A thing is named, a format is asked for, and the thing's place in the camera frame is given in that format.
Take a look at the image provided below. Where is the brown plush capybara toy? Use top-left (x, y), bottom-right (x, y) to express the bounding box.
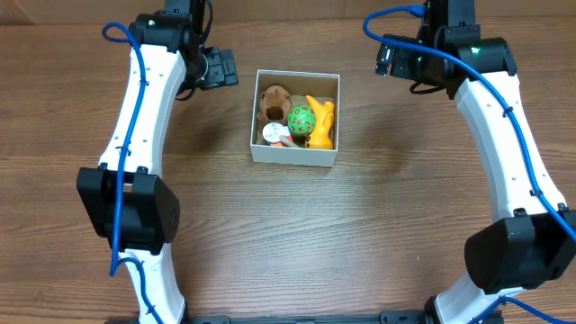
top-left (256, 85), bottom-right (293, 131)

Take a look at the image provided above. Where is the small wooden rattle drum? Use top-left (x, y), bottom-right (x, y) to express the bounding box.
top-left (262, 122), bottom-right (300, 149)

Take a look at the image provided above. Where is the green patterned ball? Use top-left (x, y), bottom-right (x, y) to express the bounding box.
top-left (287, 104), bottom-right (317, 136)

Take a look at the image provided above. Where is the yellow rubber toy animal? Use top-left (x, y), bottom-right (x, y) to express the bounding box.
top-left (305, 95), bottom-right (335, 150)

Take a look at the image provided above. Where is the colourful two-by-two puzzle cube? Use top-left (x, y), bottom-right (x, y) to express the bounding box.
top-left (268, 126), bottom-right (292, 147)

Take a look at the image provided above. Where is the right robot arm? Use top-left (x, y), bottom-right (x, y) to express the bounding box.
top-left (375, 1), bottom-right (575, 323)

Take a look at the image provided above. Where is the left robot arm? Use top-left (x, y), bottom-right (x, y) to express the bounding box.
top-left (76, 0), bottom-right (239, 323)

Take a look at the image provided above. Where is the white cardboard box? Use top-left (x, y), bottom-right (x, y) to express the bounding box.
top-left (250, 69), bottom-right (340, 167)

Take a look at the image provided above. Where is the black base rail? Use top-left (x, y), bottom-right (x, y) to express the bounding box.
top-left (105, 310), bottom-right (433, 324)

